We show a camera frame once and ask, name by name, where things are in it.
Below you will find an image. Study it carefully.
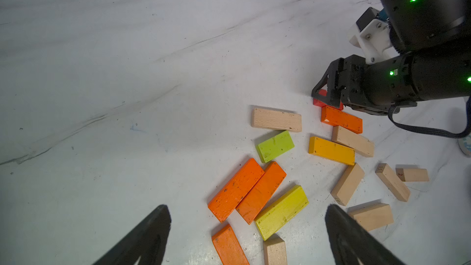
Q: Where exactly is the lime green block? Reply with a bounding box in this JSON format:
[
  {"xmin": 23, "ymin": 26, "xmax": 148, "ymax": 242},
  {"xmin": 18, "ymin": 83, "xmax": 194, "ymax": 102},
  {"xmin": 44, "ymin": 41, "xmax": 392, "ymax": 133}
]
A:
[{"xmin": 256, "ymin": 131, "xmax": 294, "ymax": 163}]

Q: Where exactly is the natural wood block diagonal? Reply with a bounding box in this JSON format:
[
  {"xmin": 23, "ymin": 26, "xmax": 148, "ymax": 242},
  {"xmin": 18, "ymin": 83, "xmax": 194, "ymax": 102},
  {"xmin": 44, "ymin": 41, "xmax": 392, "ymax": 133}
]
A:
[
  {"xmin": 375, "ymin": 163, "xmax": 410, "ymax": 202},
  {"xmin": 331, "ymin": 163, "xmax": 365, "ymax": 206}
]

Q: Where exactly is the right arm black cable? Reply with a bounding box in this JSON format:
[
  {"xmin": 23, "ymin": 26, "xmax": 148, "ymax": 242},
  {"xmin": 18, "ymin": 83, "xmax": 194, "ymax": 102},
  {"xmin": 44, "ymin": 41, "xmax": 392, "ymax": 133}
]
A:
[{"xmin": 387, "ymin": 97, "xmax": 471, "ymax": 139}]

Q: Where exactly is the natural wood block top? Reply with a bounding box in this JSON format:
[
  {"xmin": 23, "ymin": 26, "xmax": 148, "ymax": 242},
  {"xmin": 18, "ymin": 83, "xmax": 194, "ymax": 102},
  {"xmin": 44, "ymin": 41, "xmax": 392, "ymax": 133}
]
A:
[{"xmin": 251, "ymin": 108, "xmax": 302, "ymax": 133}]

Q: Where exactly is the patterned red blue plate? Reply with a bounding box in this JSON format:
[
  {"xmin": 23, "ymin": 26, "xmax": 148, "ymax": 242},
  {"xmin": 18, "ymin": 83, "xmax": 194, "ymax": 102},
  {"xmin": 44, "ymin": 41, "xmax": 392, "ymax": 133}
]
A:
[{"xmin": 458, "ymin": 135, "xmax": 471, "ymax": 158}]

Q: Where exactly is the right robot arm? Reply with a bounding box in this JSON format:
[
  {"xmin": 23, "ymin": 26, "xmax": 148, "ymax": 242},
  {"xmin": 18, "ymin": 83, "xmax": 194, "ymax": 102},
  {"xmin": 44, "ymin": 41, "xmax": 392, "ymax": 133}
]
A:
[{"xmin": 312, "ymin": 0, "xmax": 471, "ymax": 115}]

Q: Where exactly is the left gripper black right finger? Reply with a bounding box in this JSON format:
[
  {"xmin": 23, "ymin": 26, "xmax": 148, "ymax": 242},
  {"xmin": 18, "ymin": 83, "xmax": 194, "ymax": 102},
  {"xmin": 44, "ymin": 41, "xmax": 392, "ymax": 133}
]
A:
[{"xmin": 325, "ymin": 204, "xmax": 403, "ymax": 265}]

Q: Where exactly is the amber yellow block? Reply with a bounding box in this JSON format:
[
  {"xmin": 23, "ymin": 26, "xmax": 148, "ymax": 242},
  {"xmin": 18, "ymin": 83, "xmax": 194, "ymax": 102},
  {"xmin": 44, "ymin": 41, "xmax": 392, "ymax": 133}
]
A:
[{"xmin": 308, "ymin": 136, "xmax": 355, "ymax": 166}]

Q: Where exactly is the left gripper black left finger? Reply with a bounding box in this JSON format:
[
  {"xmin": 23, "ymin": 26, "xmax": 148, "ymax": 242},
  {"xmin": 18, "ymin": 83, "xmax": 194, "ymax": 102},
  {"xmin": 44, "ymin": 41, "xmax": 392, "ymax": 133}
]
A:
[{"xmin": 94, "ymin": 204, "xmax": 171, "ymax": 265}]

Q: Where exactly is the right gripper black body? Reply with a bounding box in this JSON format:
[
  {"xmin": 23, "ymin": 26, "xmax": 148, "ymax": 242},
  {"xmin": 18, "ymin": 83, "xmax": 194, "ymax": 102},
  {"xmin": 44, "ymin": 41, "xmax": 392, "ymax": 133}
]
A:
[{"xmin": 311, "ymin": 55, "xmax": 390, "ymax": 115}]

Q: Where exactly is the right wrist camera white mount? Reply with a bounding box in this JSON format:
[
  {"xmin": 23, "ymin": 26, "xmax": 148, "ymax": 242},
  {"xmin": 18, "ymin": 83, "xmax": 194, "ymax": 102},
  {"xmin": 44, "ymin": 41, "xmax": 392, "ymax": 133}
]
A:
[{"xmin": 348, "ymin": 7, "xmax": 393, "ymax": 65}]

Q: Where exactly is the orange block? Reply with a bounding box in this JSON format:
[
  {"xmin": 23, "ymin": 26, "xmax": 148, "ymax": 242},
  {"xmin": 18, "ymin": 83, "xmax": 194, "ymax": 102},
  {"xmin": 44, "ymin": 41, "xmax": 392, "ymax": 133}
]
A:
[
  {"xmin": 212, "ymin": 224, "xmax": 250, "ymax": 265},
  {"xmin": 236, "ymin": 161, "xmax": 287, "ymax": 225},
  {"xmin": 208, "ymin": 158, "xmax": 264, "ymax": 223},
  {"xmin": 321, "ymin": 106, "xmax": 363, "ymax": 134}
]

